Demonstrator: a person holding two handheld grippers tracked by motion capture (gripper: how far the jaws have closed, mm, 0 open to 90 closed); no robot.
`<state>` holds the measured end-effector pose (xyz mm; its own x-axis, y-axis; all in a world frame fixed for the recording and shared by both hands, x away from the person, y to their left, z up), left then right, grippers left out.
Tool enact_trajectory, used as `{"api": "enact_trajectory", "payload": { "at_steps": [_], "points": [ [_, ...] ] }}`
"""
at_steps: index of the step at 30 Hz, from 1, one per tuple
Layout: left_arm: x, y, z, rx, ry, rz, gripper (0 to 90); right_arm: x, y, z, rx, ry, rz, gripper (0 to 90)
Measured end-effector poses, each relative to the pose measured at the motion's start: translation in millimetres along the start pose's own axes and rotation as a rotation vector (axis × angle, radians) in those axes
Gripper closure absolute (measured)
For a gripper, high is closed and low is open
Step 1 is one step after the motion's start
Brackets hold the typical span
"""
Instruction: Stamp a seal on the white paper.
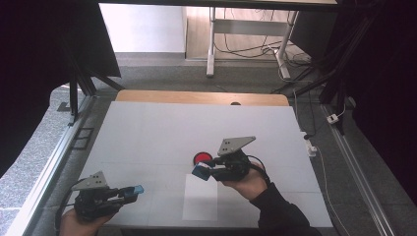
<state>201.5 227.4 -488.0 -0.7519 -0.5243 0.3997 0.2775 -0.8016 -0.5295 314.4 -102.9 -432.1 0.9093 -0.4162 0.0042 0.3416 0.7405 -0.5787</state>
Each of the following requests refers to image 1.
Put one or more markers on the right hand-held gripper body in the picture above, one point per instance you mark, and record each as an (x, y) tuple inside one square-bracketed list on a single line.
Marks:
[(232, 160)]

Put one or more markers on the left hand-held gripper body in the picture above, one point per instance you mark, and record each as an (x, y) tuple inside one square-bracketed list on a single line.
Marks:
[(93, 198)]

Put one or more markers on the blue stamp cap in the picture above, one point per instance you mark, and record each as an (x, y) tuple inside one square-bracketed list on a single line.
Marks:
[(136, 189)]

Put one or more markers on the blue stamp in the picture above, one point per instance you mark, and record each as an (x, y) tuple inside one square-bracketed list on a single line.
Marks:
[(201, 171)]

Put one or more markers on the person's right hand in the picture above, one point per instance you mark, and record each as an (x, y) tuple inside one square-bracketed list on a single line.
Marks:
[(250, 185)]

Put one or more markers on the person's left hand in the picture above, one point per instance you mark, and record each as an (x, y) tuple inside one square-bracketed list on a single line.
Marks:
[(76, 225)]

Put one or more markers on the round red ink pad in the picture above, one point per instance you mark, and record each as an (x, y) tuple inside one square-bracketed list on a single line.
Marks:
[(202, 157)]

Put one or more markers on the white paper sheet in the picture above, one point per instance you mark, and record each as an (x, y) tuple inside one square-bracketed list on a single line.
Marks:
[(200, 200)]

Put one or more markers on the white table cover board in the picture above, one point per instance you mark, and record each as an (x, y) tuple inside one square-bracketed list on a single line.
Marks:
[(164, 137)]

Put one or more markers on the wooden table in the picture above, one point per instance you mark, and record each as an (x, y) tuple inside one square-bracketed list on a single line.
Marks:
[(196, 97)]

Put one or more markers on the white power strip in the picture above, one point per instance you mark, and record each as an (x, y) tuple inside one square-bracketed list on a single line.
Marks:
[(309, 144)]

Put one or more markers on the black metal stand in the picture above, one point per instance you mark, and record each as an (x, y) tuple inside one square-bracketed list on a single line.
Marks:
[(77, 95), (334, 65)]

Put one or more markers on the small white adapter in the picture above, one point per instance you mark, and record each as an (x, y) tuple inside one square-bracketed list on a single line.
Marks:
[(332, 118)]

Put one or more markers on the black curtain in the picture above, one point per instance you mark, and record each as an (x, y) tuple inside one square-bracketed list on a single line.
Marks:
[(39, 65), (387, 98)]

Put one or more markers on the white cabinet panel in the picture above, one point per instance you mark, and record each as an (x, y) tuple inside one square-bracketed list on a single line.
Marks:
[(144, 28)]

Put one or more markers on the aluminium floor rail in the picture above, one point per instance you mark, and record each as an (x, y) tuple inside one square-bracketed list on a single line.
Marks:
[(49, 170), (355, 170)]

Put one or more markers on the white desk frame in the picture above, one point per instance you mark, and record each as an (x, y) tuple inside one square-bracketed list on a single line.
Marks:
[(249, 28)]

